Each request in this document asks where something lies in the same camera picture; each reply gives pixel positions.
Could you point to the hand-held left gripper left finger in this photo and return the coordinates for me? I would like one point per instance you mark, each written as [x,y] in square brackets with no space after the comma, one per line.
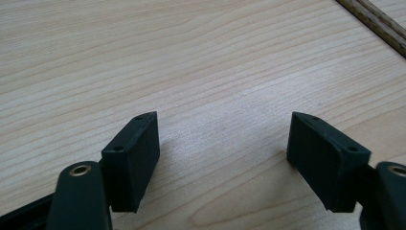
[130,166]

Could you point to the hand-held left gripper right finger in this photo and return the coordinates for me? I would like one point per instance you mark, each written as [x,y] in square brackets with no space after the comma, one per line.
[322,163]

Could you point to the brown wooden chopstick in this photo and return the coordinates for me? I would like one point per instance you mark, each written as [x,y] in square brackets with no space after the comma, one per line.
[376,25]
[389,20]

